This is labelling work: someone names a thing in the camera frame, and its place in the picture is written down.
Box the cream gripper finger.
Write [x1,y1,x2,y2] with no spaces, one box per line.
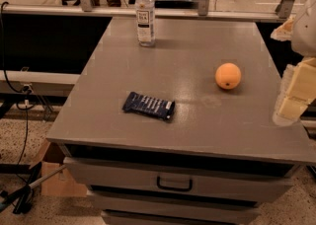
[273,57,316,126]
[271,18,294,41]

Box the clear plastic water bottle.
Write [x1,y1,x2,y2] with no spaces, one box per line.
[135,0,155,46]

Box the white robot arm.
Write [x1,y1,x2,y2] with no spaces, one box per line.
[271,0,316,126]

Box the orange fruit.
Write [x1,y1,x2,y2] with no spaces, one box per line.
[215,63,241,90]

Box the grey drawer cabinet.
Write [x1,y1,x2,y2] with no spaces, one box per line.
[48,18,316,225]

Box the dark blue snack bar wrapper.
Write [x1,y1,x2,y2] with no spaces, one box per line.
[122,92,176,120]

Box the cardboard box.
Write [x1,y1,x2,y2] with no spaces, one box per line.
[30,140,87,197]

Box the black tripod stand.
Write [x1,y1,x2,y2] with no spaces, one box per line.
[0,165,66,212]

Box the black drawer handle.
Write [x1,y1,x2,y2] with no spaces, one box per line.
[156,177,193,192]

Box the metal railing frame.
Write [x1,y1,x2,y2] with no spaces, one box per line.
[0,0,296,23]

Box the black cable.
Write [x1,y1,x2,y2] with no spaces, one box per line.
[0,1,36,184]

